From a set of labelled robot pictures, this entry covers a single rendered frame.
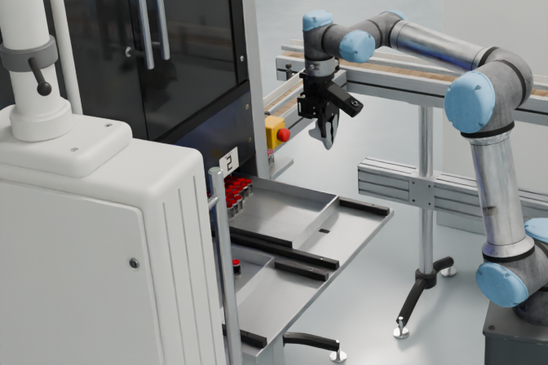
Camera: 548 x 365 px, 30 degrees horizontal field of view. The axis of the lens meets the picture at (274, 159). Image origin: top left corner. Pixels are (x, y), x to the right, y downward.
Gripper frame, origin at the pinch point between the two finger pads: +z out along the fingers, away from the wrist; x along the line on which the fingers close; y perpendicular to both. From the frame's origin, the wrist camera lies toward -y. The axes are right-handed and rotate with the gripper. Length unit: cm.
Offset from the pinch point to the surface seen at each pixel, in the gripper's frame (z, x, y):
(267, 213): 21.4, 5.9, 17.4
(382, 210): 20.0, -6.4, -11.2
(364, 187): 63, -85, 35
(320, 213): 18.1, 4.4, 1.5
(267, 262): 18.1, 30.6, 1.8
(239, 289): 18.1, 43.3, 1.9
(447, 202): 62, -85, 3
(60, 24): -53, 67, 21
